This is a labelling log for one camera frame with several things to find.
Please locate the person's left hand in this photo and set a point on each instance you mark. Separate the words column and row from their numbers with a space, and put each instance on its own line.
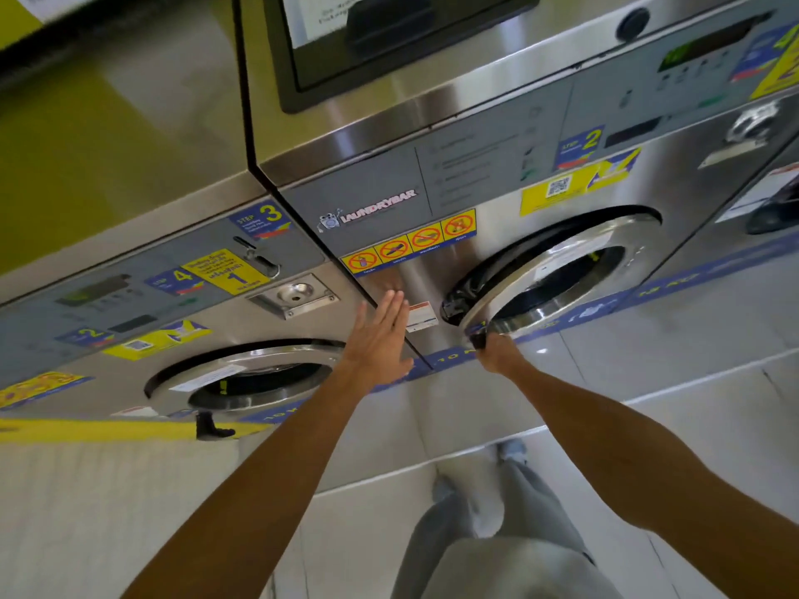
column 374, row 355

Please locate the person's right hand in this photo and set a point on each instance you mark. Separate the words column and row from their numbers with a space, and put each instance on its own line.
column 502, row 358

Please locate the round steel washing machine door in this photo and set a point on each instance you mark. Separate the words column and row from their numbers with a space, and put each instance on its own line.
column 299, row 358
column 493, row 305

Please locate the person's left forearm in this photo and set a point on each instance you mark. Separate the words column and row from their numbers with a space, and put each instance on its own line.
column 262, row 492

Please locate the person's right forearm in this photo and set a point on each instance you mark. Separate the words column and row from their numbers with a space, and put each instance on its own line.
column 624, row 442

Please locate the person's right shoe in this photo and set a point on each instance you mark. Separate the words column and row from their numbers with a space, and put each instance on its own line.
column 512, row 450

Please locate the person's shoe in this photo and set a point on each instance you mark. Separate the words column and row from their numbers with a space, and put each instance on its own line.
column 512, row 450
column 443, row 487

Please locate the person's left shoe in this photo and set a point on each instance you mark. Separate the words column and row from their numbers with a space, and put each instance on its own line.
column 443, row 487

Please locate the person's grey trousers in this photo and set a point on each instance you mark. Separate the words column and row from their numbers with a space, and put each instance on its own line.
column 530, row 511

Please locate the person's light shirt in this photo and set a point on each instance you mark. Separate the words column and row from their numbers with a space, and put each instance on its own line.
column 518, row 573

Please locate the large stainless steel washing machine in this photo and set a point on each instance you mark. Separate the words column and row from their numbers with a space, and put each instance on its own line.
column 705, row 243

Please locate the dark round washing machine door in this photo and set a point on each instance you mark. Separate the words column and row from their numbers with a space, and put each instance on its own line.
column 774, row 215

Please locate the white caution label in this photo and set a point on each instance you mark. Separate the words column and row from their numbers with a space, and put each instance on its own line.
column 422, row 316
column 134, row 412

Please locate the steel coin slot plate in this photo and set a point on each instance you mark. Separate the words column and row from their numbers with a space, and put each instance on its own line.
column 294, row 296
column 749, row 127

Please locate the yellow red warning sticker strip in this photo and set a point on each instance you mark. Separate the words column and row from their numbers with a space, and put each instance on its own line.
column 409, row 243
column 37, row 388

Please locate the yellow number sticker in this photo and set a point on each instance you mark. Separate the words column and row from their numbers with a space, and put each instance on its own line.
column 780, row 71
column 225, row 271

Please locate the yellow blue code sticker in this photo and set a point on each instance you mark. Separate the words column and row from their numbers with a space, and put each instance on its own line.
column 150, row 341
column 555, row 190

